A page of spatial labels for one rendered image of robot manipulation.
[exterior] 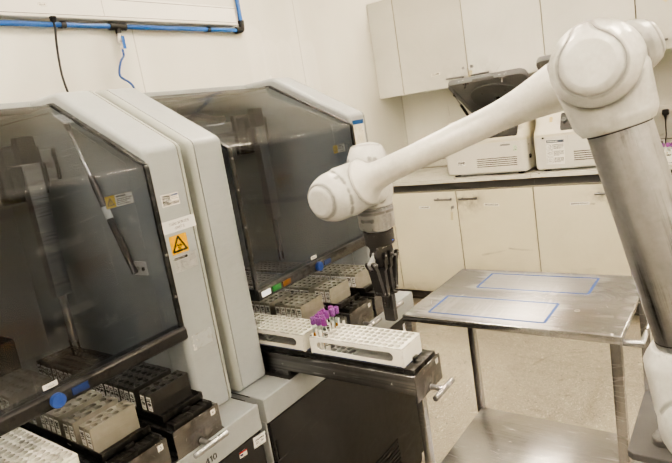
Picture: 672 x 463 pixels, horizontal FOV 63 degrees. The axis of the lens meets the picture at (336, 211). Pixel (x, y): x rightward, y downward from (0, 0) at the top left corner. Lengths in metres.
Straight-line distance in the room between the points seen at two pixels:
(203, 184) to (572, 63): 0.95
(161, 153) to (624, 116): 1.00
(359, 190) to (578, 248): 2.62
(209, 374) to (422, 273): 2.75
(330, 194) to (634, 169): 0.54
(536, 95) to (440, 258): 2.91
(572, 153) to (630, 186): 2.56
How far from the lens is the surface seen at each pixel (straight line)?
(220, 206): 1.52
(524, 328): 1.56
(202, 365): 1.52
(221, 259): 1.52
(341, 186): 1.13
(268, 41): 3.43
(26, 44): 2.56
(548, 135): 3.55
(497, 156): 3.66
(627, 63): 0.91
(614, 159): 0.98
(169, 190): 1.42
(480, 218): 3.78
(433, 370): 1.47
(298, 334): 1.58
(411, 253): 4.09
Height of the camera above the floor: 1.44
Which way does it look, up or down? 10 degrees down
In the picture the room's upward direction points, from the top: 9 degrees counter-clockwise
